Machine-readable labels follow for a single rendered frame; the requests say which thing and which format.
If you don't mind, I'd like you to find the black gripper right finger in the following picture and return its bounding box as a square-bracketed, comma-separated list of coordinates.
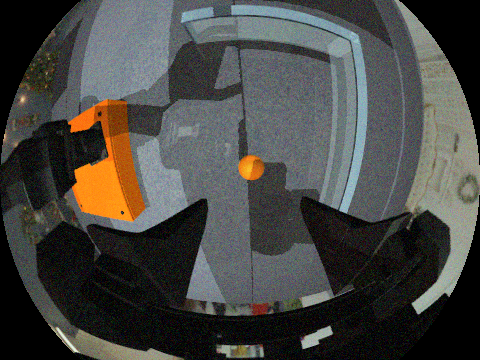
[300, 197, 412, 296]

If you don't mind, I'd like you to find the pale blue clear l-shaped wall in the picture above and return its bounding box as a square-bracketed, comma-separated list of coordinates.
[180, 5, 368, 213]

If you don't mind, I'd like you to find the clear glass wall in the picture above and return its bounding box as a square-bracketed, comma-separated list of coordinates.
[184, 17, 356, 209]

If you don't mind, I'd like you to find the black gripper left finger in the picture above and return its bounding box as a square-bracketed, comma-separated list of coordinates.
[87, 199, 208, 309]

